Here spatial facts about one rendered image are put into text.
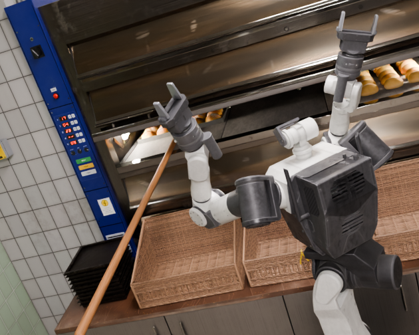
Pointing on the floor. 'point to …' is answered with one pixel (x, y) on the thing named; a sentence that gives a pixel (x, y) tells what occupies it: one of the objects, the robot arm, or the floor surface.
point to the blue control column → (46, 80)
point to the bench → (266, 310)
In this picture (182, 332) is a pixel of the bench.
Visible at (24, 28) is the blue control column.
